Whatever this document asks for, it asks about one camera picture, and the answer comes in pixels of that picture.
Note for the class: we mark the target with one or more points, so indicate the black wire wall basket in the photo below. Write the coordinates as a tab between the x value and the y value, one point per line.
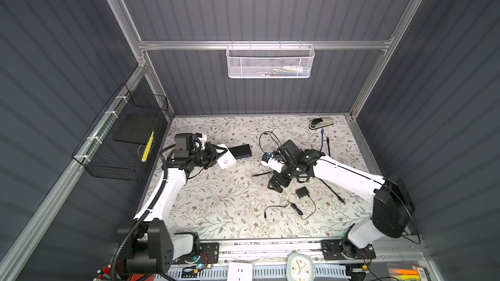
123	143

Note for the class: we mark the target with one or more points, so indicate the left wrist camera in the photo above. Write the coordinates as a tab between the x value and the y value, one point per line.
199	141

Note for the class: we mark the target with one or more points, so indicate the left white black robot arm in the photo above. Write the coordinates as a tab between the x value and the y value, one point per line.
145	245

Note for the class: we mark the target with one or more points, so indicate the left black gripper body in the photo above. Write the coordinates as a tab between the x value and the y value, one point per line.
204	158

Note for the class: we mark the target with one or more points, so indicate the black network switch box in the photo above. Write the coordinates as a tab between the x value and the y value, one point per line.
242	151

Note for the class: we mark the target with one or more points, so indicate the white analog clock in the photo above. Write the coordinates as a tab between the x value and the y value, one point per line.
299	267

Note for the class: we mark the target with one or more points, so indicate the white network switch box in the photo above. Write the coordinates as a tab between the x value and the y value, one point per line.
224	158

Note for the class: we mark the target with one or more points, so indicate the yellow marker in basket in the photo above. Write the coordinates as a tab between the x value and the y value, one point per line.
148	148

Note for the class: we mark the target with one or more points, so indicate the white wall power socket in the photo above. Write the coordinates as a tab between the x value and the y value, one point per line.
238	271

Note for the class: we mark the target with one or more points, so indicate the black white stapler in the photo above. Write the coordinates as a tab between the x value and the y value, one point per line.
319	123

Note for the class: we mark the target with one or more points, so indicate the black power adapter with cable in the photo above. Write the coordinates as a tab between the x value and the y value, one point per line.
301	193

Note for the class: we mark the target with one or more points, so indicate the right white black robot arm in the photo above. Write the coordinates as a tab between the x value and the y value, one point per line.
392	205

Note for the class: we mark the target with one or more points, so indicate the black pad in basket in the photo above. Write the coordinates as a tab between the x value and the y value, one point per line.
136	129

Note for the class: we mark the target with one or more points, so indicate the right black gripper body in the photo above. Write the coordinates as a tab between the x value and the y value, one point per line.
282	177

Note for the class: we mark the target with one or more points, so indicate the floral patterned table mat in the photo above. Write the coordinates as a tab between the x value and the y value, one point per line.
229	204

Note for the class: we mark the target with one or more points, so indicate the white wire mesh basket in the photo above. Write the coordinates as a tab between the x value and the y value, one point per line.
274	61

